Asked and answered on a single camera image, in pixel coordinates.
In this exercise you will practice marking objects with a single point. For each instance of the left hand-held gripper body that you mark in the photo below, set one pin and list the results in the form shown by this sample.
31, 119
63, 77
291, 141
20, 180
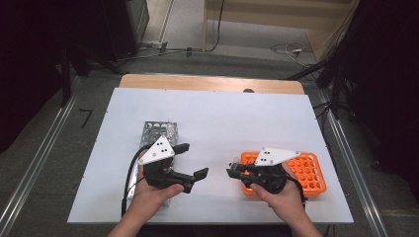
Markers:
158, 153

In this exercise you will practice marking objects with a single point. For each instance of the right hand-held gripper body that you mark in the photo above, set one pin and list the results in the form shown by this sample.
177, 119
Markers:
273, 156

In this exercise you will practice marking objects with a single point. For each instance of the metal test tube rack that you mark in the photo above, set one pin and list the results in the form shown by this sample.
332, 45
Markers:
154, 130

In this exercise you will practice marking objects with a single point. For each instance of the orange test tube rack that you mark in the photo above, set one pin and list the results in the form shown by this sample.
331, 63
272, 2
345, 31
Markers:
308, 174

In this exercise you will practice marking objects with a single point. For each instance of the person's left hand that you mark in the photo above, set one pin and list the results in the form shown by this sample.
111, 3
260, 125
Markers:
148, 199

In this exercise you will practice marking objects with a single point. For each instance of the person's right hand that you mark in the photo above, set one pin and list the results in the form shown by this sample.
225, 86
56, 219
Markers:
286, 204

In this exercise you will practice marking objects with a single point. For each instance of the white table board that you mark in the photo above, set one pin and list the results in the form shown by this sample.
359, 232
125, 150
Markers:
214, 115

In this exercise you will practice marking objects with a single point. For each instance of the person's dark clothing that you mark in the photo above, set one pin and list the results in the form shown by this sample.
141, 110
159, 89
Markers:
204, 232

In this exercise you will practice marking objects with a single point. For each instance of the black metal stand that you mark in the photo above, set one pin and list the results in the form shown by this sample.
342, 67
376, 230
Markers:
66, 82

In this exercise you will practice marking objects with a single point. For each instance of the black curtain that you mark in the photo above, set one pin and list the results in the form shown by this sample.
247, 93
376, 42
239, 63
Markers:
388, 82
26, 65

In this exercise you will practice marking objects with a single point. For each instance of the black cabinet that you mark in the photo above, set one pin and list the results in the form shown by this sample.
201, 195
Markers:
136, 16

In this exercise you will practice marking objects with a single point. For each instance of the wooden shelf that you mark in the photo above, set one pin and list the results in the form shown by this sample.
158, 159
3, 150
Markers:
263, 13

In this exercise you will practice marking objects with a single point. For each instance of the aluminium floor rail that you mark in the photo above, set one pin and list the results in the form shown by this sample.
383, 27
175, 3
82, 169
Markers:
336, 130
33, 171

